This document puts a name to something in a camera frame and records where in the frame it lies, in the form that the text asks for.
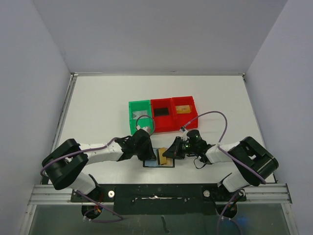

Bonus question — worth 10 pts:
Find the gold card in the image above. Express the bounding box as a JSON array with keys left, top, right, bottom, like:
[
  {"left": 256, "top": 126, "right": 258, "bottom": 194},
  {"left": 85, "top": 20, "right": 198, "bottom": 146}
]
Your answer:
[
  {"left": 176, "top": 105, "right": 191, "bottom": 114},
  {"left": 156, "top": 147, "right": 167, "bottom": 166}
]

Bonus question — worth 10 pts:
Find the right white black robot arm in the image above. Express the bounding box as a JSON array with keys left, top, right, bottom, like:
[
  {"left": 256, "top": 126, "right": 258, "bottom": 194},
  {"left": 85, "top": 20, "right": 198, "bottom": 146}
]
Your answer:
[{"left": 163, "top": 129, "right": 279, "bottom": 192}]

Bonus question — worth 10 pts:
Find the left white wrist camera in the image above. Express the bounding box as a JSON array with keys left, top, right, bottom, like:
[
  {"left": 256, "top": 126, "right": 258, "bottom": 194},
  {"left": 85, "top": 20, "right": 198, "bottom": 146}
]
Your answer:
[{"left": 136, "top": 125, "right": 152, "bottom": 134}]

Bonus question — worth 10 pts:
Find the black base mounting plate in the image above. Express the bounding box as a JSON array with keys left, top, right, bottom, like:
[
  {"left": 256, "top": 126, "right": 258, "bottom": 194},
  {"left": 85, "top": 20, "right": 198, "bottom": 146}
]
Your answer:
[{"left": 70, "top": 183, "right": 246, "bottom": 216}]

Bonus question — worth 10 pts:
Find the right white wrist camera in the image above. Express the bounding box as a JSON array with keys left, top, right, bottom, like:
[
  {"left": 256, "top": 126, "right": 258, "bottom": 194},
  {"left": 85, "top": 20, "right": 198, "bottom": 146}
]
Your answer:
[{"left": 180, "top": 126, "right": 189, "bottom": 141}]

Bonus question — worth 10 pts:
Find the gold card in bin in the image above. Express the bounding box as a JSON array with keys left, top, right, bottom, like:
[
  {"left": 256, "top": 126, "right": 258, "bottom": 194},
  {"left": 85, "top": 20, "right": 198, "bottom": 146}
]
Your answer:
[{"left": 176, "top": 105, "right": 191, "bottom": 114}]

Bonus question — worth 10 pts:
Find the silver card in bin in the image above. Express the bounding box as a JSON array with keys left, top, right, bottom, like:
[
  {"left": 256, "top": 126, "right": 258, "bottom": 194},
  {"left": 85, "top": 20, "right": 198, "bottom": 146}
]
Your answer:
[{"left": 132, "top": 110, "right": 148, "bottom": 120}]

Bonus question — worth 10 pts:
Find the black card in bin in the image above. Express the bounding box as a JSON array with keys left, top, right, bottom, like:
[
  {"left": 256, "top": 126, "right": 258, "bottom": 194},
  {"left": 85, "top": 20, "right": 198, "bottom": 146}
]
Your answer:
[{"left": 154, "top": 107, "right": 170, "bottom": 117}]

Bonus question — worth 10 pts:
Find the green plastic bin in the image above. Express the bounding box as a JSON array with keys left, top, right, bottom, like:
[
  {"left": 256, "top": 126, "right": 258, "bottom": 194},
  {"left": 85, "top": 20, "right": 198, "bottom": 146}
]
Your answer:
[{"left": 129, "top": 100, "right": 154, "bottom": 135}]

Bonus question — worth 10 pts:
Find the black leather card holder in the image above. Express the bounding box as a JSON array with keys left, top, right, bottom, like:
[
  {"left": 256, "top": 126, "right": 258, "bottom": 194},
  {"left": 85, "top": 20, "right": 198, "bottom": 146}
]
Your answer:
[{"left": 143, "top": 147, "right": 175, "bottom": 168}]

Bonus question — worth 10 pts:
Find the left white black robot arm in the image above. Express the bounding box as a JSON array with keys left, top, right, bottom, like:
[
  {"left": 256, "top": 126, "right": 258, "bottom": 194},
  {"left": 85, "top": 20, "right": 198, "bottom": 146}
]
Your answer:
[{"left": 40, "top": 129, "right": 156, "bottom": 195}]

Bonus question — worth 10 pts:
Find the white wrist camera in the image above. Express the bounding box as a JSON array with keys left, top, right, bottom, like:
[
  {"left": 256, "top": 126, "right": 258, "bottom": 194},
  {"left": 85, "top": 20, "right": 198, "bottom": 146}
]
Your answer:
[
  {"left": 180, "top": 126, "right": 189, "bottom": 141},
  {"left": 136, "top": 125, "right": 152, "bottom": 134}
]

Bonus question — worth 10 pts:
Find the red plastic bin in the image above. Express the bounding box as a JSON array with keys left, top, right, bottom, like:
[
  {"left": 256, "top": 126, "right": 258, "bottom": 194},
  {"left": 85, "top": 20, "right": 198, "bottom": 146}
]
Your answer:
[
  {"left": 151, "top": 98, "right": 177, "bottom": 133},
  {"left": 172, "top": 96, "right": 198, "bottom": 129}
]

